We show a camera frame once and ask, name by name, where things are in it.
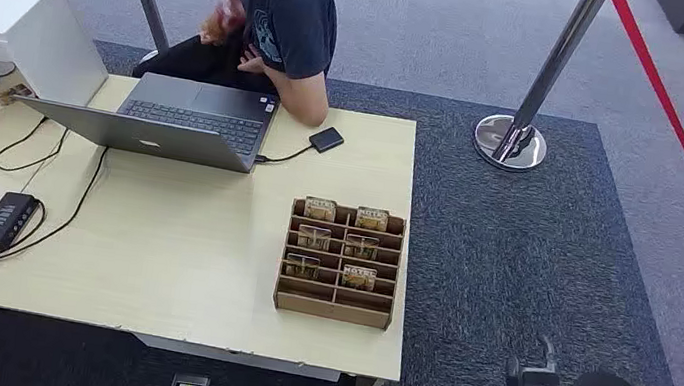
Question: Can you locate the chrome stanchion with round base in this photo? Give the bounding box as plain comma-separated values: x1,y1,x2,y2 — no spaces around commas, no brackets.
469,0,609,182

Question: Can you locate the person's right hand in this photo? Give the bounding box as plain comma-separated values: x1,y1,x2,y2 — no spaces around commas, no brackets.
197,0,250,51

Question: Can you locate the red barrier belt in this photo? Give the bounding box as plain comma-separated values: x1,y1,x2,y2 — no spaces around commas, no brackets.
569,0,684,282

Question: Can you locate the dark grey rug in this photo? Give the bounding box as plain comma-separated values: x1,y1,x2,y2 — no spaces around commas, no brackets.
0,26,684,386

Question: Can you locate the brown hotel key card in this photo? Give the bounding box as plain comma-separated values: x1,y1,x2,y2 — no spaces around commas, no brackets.
343,233,381,262
340,264,379,294
302,195,340,224
283,252,322,281
296,224,334,253
354,205,392,234

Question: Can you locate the grey open laptop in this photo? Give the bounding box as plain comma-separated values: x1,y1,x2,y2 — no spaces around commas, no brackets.
6,53,282,178

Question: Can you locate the black power adapter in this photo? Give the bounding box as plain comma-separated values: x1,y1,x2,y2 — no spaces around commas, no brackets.
0,190,41,257

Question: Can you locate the black external drive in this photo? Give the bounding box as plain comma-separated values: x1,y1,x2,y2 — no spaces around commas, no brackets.
306,124,348,158

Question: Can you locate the black laptop power cable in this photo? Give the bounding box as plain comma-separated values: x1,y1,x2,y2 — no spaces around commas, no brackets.
0,132,111,291

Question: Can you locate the person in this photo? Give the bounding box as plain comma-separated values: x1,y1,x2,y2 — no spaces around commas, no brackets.
127,0,346,130

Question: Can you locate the person's left hand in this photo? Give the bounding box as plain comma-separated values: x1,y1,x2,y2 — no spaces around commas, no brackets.
236,42,271,77

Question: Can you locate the wooden card organizer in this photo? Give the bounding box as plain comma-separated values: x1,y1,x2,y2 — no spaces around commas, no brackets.
270,194,410,332

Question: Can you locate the white box cabinet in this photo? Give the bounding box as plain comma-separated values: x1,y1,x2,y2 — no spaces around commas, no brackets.
0,0,121,110

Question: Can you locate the black drive cable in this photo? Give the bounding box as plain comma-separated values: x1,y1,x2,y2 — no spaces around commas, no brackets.
254,136,316,171

